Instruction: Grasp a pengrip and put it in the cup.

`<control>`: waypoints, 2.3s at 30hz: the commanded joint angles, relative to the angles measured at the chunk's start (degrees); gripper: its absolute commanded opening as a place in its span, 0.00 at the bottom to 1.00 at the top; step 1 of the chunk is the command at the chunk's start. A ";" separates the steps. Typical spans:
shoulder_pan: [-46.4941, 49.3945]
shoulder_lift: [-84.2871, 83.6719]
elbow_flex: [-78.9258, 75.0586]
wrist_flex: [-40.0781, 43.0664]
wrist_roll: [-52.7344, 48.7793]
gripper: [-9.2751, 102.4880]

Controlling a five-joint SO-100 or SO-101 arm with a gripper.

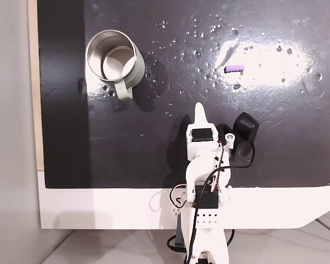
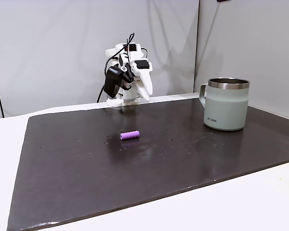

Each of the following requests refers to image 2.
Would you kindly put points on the purple pen grip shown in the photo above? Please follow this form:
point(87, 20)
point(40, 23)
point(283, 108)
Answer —
point(130, 135)

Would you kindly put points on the dark brown table mat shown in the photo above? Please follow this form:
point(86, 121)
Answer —
point(144, 163)

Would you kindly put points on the grey-green steel-rimmed mug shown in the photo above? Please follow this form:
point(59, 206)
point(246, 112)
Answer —
point(226, 108)

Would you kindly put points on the black oval camera box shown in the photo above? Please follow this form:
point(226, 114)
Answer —
point(112, 81)

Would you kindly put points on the black object at wall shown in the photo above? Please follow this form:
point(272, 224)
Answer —
point(223, 0)

